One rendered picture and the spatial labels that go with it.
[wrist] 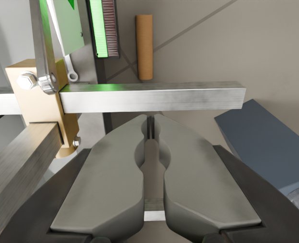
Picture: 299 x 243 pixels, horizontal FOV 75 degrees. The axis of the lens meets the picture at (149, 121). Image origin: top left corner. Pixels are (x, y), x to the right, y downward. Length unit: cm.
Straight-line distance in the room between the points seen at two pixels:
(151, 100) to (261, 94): 114
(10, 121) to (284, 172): 91
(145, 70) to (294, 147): 74
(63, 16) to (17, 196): 23
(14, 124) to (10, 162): 37
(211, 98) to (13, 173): 23
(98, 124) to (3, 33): 28
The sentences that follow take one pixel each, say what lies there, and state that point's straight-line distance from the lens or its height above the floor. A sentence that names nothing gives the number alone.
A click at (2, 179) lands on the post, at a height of 96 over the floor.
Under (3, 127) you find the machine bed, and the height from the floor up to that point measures 68.
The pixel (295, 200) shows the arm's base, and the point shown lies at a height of 63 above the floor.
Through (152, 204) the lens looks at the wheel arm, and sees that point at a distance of 42.
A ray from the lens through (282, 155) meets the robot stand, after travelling 97.
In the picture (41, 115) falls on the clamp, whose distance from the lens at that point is 29.
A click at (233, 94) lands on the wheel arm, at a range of 28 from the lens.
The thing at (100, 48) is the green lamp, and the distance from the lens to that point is 39.
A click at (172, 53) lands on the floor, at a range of 111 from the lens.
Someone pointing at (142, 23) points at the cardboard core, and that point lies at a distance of 101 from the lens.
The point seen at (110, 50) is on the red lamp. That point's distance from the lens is 39.
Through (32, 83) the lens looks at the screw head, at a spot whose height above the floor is 87.
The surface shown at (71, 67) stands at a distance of 41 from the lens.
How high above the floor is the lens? 108
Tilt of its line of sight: 61 degrees down
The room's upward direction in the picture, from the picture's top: 178 degrees clockwise
